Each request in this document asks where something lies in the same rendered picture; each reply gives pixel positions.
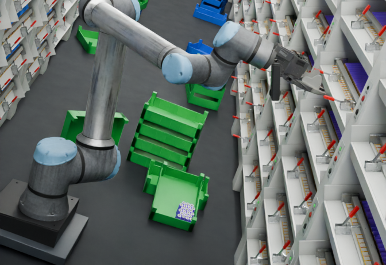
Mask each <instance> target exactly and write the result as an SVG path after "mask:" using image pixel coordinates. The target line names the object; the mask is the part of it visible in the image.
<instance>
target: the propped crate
mask: <svg viewBox="0 0 386 265"><path fill-rule="evenodd" d="M167 165H168V162H164V163H163V165H162V167H161V170H160V173H159V177H158V180H157V185H156V189H155V194H154V197H153V201H152V206H151V209H150V213H149V218H148V219H150V220H153V221H157V222H160V223H163V224H166V225H170V226H174V227H176V228H179V229H183V230H185V231H189V232H192V230H193V227H194V225H195V223H196V220H197V217H196V215H197V211H198V205H199V199H200V192H201V188H202V182H203V178H204V174H203V173H200V176H196V175H193V174H189V173H187V172H184V171H180V170H177V169H174V168H171V167H167ZM183 201H184V202H185V203H189V204H193V205H194V208H195V211H194V216H193V217H192V220H191V222H187V221H184V220H180V219H178V218H175V216H176V211H177V209H178V207H179V204H180V203H182V202H183Z"/></svg>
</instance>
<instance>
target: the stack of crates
mask: <svg viewBox="0 0 386 265"><path fill-rule="evenodd" d="M156 95H157V92H155V91H154V92H153V93H152V96H151V98H150V99H149V101H148V102H147V103H145V104H144V107H143V110H142V113H141V116H140V120H139V122H138V125H137V129H136V132H135V134H134V137H133V141H132V144H131V146H130V150H129V153H128V156H127V159H126V160H128V161H131V162H133V163H136V164H139V165H141V166H144V167H147V168H149V165H150V161H151V159H153V160H155V163H154V165H157V166H160V167H162V165H163V163H164V162H168V165H167V167H171V168H174V169H177V170H180V171H184V172H186V171H187V169H188V166H189V165H190V161H191V159H192V156H193V154H194V150H195V148H196V145H197V142H198V140H199V137H200V134H201V131H202V129H203V126H204V123H205V120H206V118H207V115H208V113H209V112H207V111H204V114H200V113H197V112H195V111H192V110H190V109H187V108H184V107H182V106H179V105H176V104H174V103H171V102H168V101H166V100H163V99H161V98H158V97H156Z"/></svg>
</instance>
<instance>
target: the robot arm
mask: <svg viewBox="0 0 386 265"><path fill-rule="evenodd" d="M78 12H79V15H80V17H81V19H82V21H83V22H84V23H85V24H87V25H88V26H90V27H92V28H99V35H98V41H97V45H96V52H95V59H94V65H93V69H92V77H91V83H90V90H89V94H88V101H87V107H86V115H85V119H84V125H83V131H82V132H81V133H80V134H78V135H77V137H76V143H74V142H72V141H71V140H66V139H65V138H62V137H49V138H45V139H42V140H41V141H39V142H38V144H37V146H36V150H35V152H34V155H33V162H32V167H31V171H30V176H29V182H28V186H27V188H26V189H25V191H24V192H23V194H22V195H21V196H20V199H19V202H18V207H19V209H20V211H21V212H23V214H25V215H26V216H28V217H30V218H33V219H36V220H40V221H59V220H62V219H64V218H65V217H66V216H67V215H68V211H69V203H68V197H67V192H68V187H69V185H72V184H78V183H88V182H101V181H104V180H108V179H111V178H113V177H114V176H115V175H116V174H117V172H118V170H119V166H120V164H121V155H120V152H119V151H118V147H117V146H116V145H115V141H114V139H113V138H112V136H111V133H112V129H113V123H114V116H115V110H116V106H117V100H118V94H119V87H120V84H121V77H122V71H123V65H124V61H125V55H126V48H127V47H128V48H130V49H131V50H133V51H134V52H136V53H137V54H139V55H140V56H142V57H143V58H144V59H146V60H147V61H149V62H151V63H152V64H154V65H155V66H156V67H158V68H159V69H161V70H162V73H163V75H164V77H165V79H166V80H167V81H168V82H170V83H173V84H177V85H182V84H201V85H202V86H203V87H204V88H206V89H209V90H214V91H215V90H220V89H221V88H222V87H223V86H224V85H225V84H226V83H227V81H228V79H229V77H230V76H231V74H232V72H233V71H234V69H235V68H236V66H237V64H238V63H239V62H240V60H242V61H244V62H246V63H249V64H250V65H252V66H254V67H256V68H258V69H259V70H260V69H262V68H264V69H266V70H267V69H268V68H269V67H270V66H271V89H270V91H269V95H270V96H271V99H272V101H279V99H280V95H281V91H280V77H283V79H284V80H286V81H287V82H289V83H291V84H293V85H295V86H298V87H299V88H301V89H303V90H306V91H308V92H311V93H313V94H316V95H326V93H325V92H324V91H325V89H323V88H322V87H320V85H321V82H322V76H320V71H319V70H313V71H312V72H306V69H307V67H308V66H309V62H308V60H307V57H306V56H304V55H302V54H301V53H299V52H296V51H295V50H293V49H292V50H288V49H286V48H284V47H282V46H281V44H279V43H276V45H275V46H274V43H272V42H270V41H268V40H266V39H264V38H262V37H260V36H258V35H257V34H255V33H253V32H251V31H249V30H247V29H245V28H243V27H242V26H240V25H239V24H236V23H234V22H232V21H228V22H226V23H224V25H223V26H222V27H221V28H220V30H219V32H218V33H217V35H216V36H215V38H214V41H213V45H214V48H213V50H212V51H211V53H210V54H209V55H194V54H189V53H187V52H186V51H184V50H182V49H181V48H179V47H176V46H174V45H173V44H171V43H170V42H168V41H167V40H165V39H163V38H162V37H160V36H159V35H157V34H155V33H154V32H152V31H151V30H149V29H148V28H146V27H144V26H143V25H141V24H139V23H138V22H137V21H138V19H139V17H140V4H139V2H138V0H80V1H79V4H78ZM275 59H277V60H275Z"/></svg>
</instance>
